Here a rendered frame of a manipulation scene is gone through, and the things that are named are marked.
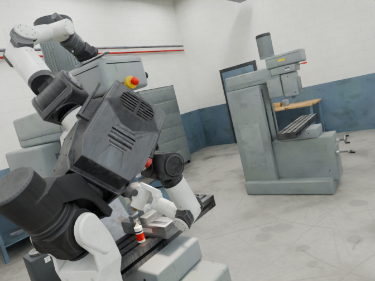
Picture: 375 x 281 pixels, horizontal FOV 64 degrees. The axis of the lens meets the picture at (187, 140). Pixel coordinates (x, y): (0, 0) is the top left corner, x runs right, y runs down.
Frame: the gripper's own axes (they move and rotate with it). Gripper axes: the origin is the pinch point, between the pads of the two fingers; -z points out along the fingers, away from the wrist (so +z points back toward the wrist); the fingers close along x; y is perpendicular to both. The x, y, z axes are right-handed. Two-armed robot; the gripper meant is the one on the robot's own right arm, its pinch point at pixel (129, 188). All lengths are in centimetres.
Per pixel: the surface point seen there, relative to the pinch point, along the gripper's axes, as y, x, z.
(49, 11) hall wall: -267, -49, -484
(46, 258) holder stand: 11, 46, 23
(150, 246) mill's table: 30.1, 0.0, 12.5
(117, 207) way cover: 18.3, 3.1, -35.0
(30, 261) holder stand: 9, 51, 24
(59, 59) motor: -75, 14, -13
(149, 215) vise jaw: 16.5, -5.3, 6.6
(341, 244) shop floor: 123, -178, -22
